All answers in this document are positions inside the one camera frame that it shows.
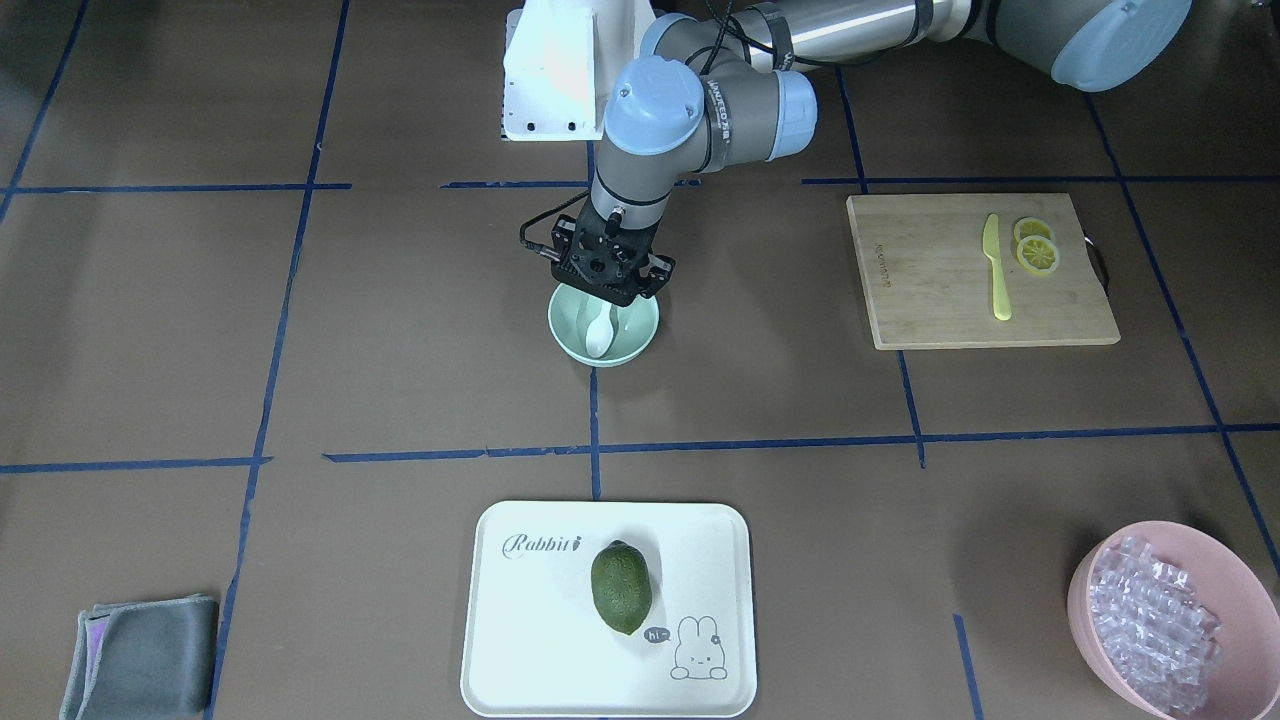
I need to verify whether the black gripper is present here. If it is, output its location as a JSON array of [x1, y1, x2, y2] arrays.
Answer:
[[550, 208, 675, 307]]

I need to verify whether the light green bowl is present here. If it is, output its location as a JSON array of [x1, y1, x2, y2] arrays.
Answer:
[[547, 284, 660, 368]]

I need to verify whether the white plastic spoon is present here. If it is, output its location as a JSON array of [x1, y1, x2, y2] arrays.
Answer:
[[582, 302, 620, 359]]

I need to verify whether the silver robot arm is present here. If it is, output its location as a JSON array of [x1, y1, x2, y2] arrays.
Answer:
[[524, 1, 1190, 307]]

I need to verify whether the pink bowl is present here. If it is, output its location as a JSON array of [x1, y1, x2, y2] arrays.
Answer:
[[1066, 521, 1279, 719]]

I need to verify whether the wooden cutting board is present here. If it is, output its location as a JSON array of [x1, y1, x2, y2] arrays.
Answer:
[[846, 193, 1120, 350]]

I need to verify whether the green lime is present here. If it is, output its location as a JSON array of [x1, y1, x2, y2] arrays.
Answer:
[[590, 539, 653, 635]]

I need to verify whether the white rabbit tray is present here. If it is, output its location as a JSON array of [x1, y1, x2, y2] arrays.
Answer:
[[460, 501, 758, 719]]

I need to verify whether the yellow plastic knife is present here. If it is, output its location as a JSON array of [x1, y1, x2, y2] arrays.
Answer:
[[982, 213, 1012, 322]]

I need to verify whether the upper lemon slice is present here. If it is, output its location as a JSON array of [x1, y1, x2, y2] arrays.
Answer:
[[1012, 217, 1057, 243]]

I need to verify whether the grey folded cloth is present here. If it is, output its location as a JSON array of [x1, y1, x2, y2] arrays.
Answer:
[[58, 594, 219, 719]]

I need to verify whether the clear ice cubes pile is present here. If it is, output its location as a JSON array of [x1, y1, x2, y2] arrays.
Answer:
[[1087, 536, 1222, 717]]

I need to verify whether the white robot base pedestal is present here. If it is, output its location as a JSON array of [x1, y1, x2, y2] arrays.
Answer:
[[502, 1, 659, 142]]

